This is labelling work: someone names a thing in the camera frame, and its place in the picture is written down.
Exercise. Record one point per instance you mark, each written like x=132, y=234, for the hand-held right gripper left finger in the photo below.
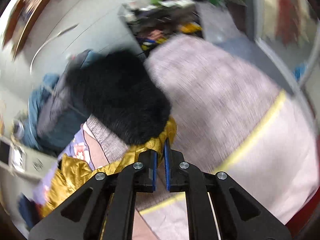
x=154, y=166

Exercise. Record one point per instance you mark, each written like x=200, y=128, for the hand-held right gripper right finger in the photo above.
x=166, y=170

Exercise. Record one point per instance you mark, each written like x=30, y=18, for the gold satin pillow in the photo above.
x=72, y=175

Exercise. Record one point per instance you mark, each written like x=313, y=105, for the purple floral pillow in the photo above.
x=78, y=147

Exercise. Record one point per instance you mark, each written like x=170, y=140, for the black fluffy pillow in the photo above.
x=117, y=95

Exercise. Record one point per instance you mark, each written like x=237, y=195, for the grey blanket with yellow stripe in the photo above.
x=212, y=100

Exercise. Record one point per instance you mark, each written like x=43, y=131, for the teal covered bed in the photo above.
x=62, y=120

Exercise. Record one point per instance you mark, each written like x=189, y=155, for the white standing machine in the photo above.
x=27, y=160

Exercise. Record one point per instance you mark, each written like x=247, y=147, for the blue ruffled cloth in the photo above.
x=33, y=105

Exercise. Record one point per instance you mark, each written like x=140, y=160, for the clutter pile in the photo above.
x=162, y=30

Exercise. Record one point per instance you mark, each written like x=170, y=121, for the wooden shelf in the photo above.
x=30, y=7

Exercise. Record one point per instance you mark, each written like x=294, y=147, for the grey door frame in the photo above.
x=280, y=52

